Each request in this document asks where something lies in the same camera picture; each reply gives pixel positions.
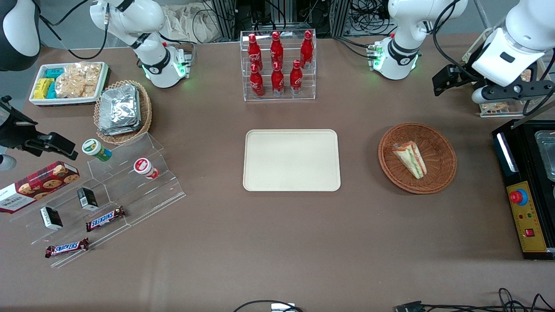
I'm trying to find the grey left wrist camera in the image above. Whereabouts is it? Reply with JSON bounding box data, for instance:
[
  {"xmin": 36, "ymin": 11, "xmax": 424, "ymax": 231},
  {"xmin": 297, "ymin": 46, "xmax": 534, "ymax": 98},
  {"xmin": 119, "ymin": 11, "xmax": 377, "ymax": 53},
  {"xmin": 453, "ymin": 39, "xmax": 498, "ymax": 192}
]
[{"xmin": 471, "ymin": 86, "xmax": 493, "ymax": 105}]

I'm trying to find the black cable bundle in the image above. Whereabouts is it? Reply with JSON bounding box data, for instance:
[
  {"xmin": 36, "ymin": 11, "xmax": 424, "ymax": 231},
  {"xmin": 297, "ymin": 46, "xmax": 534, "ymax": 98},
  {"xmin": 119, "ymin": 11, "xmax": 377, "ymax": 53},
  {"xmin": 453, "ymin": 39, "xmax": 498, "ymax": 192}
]
[{"xmin": 347, "ymin": 0, "xmax": 394, "ymax": 36}]

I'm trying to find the red cola bottle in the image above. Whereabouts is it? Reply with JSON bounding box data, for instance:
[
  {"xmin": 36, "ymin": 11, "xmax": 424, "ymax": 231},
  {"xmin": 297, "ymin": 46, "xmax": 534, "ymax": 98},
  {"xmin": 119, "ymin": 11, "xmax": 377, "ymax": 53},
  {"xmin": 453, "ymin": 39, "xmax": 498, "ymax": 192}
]
[
  {"xmin": 271, "ymin": 62, "xmax": 285, "ymax": 96},
  {"xmin": 289, "ymin": 59, "xmax": 304, "ymax": 95},
  {"xmin": 300, "ymin": 30, "xmax": 314, "ymax": 69},
  {"xmin": 248, "ymin": 33, "xmax": 263, "ymax": 72},
  {"xmin": 249, "ymin": 63, "xmax": 265, "ymax": 97},
  {"xmin": 270, "ymin": 31, "xmax": 284, "ymax": 70}
]

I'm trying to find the yellow snack packet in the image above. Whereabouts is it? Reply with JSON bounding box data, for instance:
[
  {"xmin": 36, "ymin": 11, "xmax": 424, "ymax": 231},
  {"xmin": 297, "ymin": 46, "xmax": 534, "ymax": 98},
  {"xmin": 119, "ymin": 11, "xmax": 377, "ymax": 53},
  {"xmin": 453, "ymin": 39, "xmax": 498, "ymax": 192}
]
[{"xmin": 33, "ymin": 78, "xmax": 55, "ymax": 100}]

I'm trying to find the clear bag of crackers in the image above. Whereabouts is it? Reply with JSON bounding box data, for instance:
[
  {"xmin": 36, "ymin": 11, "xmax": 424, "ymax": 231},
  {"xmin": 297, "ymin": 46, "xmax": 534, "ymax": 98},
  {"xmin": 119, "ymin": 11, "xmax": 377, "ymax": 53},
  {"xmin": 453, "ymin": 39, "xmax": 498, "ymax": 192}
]
[{"xmin": 55, "ymin": 62, "xmax": 103, "ymax": 99}]

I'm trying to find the grey metal bar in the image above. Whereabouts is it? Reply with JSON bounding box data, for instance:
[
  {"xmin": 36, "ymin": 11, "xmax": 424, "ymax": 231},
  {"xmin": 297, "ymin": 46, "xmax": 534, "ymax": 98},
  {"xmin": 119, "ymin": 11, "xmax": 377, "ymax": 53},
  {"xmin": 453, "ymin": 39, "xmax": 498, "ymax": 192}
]
[{"xmin": 511, "ymin": 97, "xmax": 555, "ymax": 129}]

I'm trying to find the black looped cable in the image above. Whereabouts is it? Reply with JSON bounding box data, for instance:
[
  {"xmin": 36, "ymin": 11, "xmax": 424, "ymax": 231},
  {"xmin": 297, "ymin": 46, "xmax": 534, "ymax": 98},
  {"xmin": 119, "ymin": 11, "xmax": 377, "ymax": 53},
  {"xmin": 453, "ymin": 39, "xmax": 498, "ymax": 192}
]
[{"xmin": 233, "ymin": 299, "xmax": 305, "ymax": 312}]

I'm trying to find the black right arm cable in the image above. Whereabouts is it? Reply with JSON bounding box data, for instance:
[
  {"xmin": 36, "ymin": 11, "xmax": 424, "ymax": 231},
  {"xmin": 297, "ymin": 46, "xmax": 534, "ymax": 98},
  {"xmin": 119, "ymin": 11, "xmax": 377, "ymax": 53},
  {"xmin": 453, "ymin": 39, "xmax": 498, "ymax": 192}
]
[{"xmin": 38, "ymin": 0, "xmax": 110, "ymax": 61}]

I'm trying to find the clear glass container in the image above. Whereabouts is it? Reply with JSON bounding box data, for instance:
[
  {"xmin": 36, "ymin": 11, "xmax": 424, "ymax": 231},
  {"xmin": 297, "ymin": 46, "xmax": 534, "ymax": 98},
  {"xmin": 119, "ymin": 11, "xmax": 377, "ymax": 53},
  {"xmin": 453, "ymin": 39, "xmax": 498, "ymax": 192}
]
[{"xmin": 534, "ymin": 130, "xmax": 555, "ymax": 183}]

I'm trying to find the white wire rack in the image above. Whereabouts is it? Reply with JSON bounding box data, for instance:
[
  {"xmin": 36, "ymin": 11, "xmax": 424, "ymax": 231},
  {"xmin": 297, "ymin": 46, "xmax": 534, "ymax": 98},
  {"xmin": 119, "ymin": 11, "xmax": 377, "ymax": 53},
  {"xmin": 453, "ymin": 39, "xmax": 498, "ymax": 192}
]
[{"xmin": 461, "ymin": 26, "xmax": 555, "ymax": 119}]

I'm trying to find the beige plastic tray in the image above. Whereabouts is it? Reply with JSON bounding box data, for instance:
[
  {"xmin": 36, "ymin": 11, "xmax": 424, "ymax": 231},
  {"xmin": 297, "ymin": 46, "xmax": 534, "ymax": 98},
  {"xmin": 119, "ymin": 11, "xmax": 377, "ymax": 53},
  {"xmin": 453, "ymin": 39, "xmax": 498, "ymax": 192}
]
[{"xmin": 243, "ymin": 129, "xmax": 342, "ymax": 192}]

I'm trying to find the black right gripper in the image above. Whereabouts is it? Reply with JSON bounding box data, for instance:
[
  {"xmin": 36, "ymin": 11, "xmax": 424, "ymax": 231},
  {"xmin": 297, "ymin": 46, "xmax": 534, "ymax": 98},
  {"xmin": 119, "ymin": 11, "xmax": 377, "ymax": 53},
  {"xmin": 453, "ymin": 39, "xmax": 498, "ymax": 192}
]
[{"xmin": 0, "ymin": 97, "xmax": 79, "ymax": 161}]

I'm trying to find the white rectangular snack tray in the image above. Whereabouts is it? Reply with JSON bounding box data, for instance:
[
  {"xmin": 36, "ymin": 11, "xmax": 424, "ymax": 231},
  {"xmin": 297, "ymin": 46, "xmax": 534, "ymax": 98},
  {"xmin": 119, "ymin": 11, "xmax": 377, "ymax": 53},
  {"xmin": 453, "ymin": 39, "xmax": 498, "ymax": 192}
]
[{"xmin": 29, "ymin": 62, "xmax": 109, "ymax": 107}]

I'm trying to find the red tartan cookie box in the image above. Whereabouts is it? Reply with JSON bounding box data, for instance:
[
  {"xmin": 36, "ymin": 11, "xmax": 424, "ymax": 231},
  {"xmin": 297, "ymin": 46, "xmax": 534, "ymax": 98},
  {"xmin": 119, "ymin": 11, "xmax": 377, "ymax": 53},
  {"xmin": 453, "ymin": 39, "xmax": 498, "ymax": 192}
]
[{"xmin": 0, "ymin": 161, "xmax": 81, "ymax": 214}]

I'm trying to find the black cable with connector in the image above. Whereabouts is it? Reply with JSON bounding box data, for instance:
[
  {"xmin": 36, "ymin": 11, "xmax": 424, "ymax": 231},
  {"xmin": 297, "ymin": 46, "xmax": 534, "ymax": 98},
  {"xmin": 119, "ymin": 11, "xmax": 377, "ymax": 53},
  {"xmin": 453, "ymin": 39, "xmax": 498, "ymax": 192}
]
[{"xmin": 395, "ymin": 288, "xmax": 555, "ymax": 312}]

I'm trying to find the brown chocolate bar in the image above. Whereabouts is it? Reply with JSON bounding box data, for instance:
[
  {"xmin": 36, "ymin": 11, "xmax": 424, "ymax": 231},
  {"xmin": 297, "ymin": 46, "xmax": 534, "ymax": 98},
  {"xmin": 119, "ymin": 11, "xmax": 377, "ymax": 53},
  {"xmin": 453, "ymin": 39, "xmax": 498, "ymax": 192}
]
[
  {"xmin": 45, "ymin": 237, "xmax": 90, "ymax": 259},
  {"xmin": 85, "ymin": 206, "xmax": 127, "ymax": 233}
]

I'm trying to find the oval wicker basket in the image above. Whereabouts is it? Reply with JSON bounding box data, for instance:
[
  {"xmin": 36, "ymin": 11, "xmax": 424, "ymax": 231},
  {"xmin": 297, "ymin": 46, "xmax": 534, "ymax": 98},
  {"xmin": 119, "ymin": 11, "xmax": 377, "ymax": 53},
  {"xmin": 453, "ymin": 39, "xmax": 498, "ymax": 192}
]
[{"xmin": 94, "ymin": 80, "xmax": 153, "ymax": 145}]

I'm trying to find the clear acrylic bottle rack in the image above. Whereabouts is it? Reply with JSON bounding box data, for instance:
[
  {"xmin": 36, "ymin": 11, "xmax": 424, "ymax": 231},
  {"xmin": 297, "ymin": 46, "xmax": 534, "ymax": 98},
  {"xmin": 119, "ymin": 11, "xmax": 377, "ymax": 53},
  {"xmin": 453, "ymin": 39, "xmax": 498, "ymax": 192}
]
[{"xmin": 240, "ymin": 29, "xmax": 317, "ymax": 102}]

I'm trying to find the green lidded snack cup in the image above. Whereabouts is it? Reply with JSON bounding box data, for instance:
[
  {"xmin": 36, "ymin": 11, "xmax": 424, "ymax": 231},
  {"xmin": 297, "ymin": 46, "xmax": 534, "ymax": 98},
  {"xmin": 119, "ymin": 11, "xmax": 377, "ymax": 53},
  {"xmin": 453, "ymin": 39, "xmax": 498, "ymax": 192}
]
[{"xmin": 82, "ymin": 138, "xmax": 113, "ymax": 163}]

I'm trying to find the black appliance with yellow panel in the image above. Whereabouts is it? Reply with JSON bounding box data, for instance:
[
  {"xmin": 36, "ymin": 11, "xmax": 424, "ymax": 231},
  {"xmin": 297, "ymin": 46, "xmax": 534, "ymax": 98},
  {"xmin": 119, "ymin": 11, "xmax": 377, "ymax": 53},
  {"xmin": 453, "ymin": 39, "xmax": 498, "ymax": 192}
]
[{"xmin": 492, "ymin": 119, "xmax": 555, "ymax": 261}]

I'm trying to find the brown wicker basket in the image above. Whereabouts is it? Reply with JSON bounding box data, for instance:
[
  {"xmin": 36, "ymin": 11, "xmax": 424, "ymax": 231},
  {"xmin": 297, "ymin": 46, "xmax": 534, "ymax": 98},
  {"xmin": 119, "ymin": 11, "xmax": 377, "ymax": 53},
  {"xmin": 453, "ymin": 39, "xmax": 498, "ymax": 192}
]
[{"xmin": 378, "ymin": 123, "xmax": 457, "ymax": 195}]

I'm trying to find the silver foil pouch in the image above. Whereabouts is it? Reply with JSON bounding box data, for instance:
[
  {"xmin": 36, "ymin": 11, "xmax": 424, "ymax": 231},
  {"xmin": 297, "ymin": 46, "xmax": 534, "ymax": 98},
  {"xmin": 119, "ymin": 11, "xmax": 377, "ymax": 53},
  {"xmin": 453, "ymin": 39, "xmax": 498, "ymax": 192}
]
[
  {"xmin": 98, "ymin": 121, "xmax": 142, "ymax": 137},
  {"xmin": 99, "ymin": 84, "xmax": 140, "ymax": 130}
]

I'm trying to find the triangular sandwich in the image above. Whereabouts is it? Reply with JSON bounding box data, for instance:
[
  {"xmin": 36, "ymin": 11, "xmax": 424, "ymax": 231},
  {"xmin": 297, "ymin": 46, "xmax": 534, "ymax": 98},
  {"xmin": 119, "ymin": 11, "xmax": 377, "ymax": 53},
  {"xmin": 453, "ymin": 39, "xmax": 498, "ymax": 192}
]
[{"xmin": 392, "ymin": 142, "xmax": 428, "ymax": 180}]

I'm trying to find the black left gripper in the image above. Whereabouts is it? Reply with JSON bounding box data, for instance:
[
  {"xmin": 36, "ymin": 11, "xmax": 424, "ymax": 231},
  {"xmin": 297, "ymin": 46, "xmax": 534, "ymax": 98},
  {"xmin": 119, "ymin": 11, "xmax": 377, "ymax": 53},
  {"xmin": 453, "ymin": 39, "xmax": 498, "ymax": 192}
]
[{"xmin": 432, "ymin": 64, "xmax": 555, "ymax": 102}]

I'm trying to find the small black carton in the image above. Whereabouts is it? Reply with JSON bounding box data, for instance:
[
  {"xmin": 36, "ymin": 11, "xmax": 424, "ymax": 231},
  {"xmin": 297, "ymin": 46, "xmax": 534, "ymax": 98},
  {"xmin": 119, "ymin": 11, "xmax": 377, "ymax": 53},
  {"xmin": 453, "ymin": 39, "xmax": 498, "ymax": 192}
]
[
  {"xmin": 39, "ymin": 206, "xmax": 64, "ymax": 231},
  {"xmin": 77, "ymin": 187, "xmax": 99, "ymax": 212}
]

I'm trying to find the clear acrylic stepped stand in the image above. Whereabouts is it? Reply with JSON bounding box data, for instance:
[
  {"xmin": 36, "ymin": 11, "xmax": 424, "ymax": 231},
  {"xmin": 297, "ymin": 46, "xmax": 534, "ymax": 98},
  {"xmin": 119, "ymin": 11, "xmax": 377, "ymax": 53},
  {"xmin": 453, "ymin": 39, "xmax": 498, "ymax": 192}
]
[{"xmin": 9, "ymin": 132, "xmax": 187, "ymax": 269}]

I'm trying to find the red lidded snack cup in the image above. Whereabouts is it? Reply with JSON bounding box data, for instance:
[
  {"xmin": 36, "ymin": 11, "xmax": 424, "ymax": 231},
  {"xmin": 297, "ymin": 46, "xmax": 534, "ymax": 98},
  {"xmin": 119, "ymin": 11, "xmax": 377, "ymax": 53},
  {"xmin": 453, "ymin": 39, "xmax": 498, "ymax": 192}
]
[{"xmin": 133, "ymin": 158, "xmax": 160, "ymax": 180}]

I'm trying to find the aluminium frame profile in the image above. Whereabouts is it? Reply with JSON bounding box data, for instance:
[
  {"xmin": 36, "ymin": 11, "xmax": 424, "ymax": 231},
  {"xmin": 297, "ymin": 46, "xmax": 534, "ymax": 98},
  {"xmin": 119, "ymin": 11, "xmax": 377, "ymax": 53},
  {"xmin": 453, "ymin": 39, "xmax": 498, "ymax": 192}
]
[
  {"xmin": 330, "ymin": 0, "xmax": 353, "ymax": 38},
  {"xmin": 208, "ymin": 0, "xmax": 244, "ymax": 42}
]

